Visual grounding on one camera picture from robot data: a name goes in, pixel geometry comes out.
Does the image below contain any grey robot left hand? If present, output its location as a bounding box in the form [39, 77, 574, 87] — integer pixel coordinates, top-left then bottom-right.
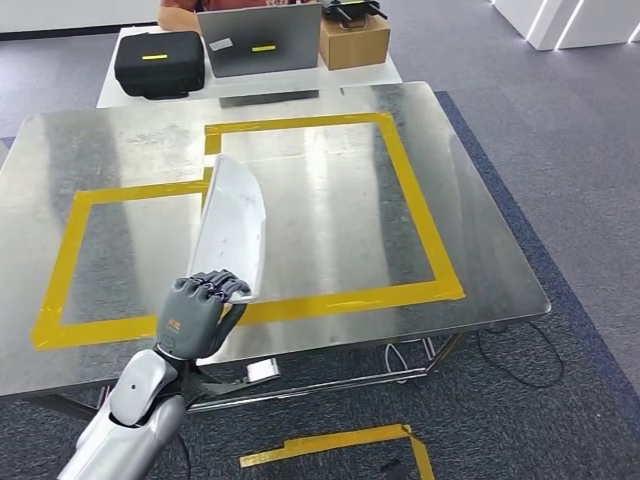
[155, 269, 252, 362]

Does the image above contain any white curved plastic part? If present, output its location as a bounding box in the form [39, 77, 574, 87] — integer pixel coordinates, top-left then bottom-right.
[187, 154, 266, 305]

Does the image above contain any steel workbench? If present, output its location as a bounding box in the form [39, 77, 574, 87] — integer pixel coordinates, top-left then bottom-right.
[0, 81, 552, 425]

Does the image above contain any small yellow tape rectangle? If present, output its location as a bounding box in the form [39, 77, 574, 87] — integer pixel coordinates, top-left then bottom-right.
[29, 178, 214, 351]

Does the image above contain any black carrying case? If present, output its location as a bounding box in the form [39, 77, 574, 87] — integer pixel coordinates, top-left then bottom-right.
[113, 31, 207, 101]

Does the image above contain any grey laptop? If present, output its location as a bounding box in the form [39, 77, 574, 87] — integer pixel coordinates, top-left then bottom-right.
[196, 3, 324, 79]

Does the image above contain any large yellow tape rectangle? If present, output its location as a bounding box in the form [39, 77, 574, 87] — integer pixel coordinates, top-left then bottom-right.
[202, 112, 466, 326]

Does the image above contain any brown cardboard box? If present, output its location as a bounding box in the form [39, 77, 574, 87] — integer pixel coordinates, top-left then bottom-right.
[318, 14, 392, 72]

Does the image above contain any black remote controller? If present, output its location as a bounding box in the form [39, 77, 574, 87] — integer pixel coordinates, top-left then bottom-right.
[319, 0, 389, 29]

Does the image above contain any white illuminated plinth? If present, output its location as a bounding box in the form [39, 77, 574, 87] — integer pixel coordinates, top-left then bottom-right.
[492, 0, 640, 52]

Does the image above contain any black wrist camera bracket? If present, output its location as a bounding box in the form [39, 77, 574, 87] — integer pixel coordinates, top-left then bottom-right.
[180, 364, 254, 407]

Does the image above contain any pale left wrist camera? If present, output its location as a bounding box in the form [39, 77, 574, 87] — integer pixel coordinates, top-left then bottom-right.
[247, 357, 281, 384]

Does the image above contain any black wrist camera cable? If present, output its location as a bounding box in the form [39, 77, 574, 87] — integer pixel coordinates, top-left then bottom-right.
[177, 433, 192, 480]

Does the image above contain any white floor cable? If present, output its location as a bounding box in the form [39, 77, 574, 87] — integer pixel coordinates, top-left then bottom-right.
[383, 337, 437, 387]

